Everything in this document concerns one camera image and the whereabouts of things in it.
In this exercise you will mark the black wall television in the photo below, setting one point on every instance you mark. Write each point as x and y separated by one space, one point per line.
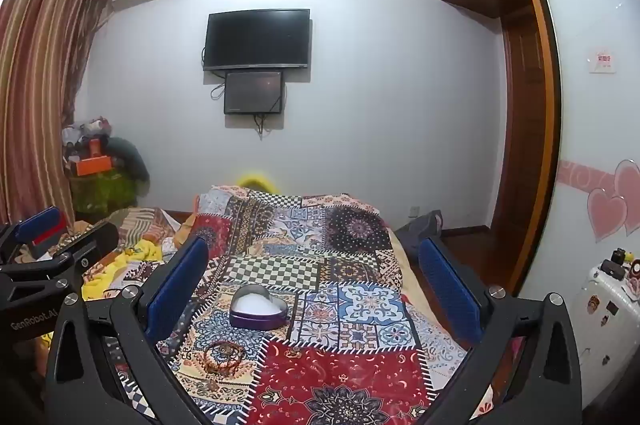
256 39

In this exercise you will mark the red box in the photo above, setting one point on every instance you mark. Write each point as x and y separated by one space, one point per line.
47 239

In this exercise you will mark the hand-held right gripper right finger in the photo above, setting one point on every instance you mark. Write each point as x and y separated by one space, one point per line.
447 290

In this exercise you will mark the small black wall monitor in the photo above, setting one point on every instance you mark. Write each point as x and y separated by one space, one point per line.
253 92

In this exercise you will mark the brown patterned cloth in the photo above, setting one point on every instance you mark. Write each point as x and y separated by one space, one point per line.
145 220

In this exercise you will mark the wooden wardrobe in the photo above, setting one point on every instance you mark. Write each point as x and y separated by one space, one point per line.
525 105

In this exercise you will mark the patchwork printed blanket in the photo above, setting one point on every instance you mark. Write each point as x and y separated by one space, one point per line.
325 265

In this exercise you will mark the small square wall sign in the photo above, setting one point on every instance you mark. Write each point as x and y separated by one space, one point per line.
602 61

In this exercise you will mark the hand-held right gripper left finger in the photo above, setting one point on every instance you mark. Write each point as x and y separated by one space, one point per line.
177 290

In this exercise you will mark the dark bag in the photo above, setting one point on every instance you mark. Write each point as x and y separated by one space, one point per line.
422 225

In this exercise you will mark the purple heart-shaped tin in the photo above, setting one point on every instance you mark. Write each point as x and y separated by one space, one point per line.
257 307

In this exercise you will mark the yellow round object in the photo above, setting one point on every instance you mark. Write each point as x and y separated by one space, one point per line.
257 182

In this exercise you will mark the yellow cloth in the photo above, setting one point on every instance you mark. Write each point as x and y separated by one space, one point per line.
102 277

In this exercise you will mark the orange box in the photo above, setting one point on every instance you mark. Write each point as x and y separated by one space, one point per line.
92 165

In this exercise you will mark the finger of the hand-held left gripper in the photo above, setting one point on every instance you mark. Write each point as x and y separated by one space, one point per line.
92 240
40 225

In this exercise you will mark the heap of small household things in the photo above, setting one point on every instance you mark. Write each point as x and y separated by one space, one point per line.
82 135

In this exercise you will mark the striped red-brown curtain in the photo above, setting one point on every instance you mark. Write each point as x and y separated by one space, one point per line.
35 95

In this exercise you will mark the white sliding door, heart stickers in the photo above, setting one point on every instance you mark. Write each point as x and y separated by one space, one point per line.
595 130

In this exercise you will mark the green cloth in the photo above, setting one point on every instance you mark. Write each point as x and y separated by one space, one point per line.
102 192

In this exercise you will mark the dark green garment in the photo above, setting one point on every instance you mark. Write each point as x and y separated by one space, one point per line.
130 160

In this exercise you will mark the white cabinet with stickers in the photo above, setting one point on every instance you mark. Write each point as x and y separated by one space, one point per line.
605 330

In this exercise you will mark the small black object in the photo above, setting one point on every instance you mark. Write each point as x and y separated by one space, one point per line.
619 256

